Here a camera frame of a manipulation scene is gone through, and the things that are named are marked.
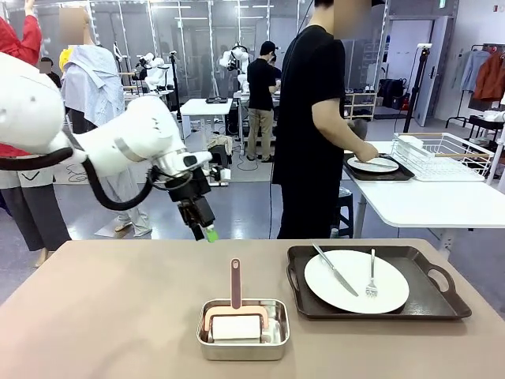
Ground person's right hand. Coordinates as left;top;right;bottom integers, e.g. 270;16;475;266
353;141;380;163

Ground light blue shirt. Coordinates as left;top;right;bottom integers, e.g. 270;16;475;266
458;49;491;94

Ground white shoe rack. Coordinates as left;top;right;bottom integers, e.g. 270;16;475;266
344;90;378;122

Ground white side table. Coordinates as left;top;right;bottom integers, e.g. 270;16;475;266
325;141;505;253

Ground steel rectangular tray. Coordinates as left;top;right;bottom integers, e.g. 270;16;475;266
196;298;291;362

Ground person in black t-shirt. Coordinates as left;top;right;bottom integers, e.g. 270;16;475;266
271;0;380;240

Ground black camera stand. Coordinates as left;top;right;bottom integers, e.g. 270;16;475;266
402;42;433;133

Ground bystander in black cap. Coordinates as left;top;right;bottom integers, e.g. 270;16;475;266
246;40;283;163

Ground person's right forearm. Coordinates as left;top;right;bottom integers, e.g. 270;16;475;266
314;104;366;157

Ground pink lint roller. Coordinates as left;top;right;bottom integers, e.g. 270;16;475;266
203;257;271;343

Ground bystander in yellow jacket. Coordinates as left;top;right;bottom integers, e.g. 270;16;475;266
58;46;77;74

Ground mannequin with red jacket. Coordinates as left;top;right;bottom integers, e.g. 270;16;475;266
0;0;73;269

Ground silver fork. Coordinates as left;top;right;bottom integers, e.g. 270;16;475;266
365;248;379;299

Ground black tray on side table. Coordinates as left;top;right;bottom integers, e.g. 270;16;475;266
342;152;416;182

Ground orange jacket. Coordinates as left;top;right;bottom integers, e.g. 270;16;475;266
472;51;505;102

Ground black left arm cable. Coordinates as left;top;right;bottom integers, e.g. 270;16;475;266
0;148;161;211

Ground silver table knife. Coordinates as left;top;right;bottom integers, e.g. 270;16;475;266
312;242;360;298

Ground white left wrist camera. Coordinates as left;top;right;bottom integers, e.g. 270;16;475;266
211;164;233;187

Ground black backpack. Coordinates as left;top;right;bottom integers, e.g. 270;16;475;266
378;77;407;110

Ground brown serving tray with handles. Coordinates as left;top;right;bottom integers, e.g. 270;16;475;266
286;245;473;321

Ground black clothes rack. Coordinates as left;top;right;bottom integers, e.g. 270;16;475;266
445;43;505;133

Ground white background desk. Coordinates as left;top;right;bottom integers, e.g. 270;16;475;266
179;97;234;140

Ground white wire dish rack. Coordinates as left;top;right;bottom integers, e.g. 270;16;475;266
391;132;496;183

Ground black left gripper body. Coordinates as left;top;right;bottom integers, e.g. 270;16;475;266
165;172;217;229

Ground grey plastic stool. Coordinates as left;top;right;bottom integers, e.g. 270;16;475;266
336;187;355;238

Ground large white dinner plate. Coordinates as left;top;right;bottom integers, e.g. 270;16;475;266
304;249;410;315

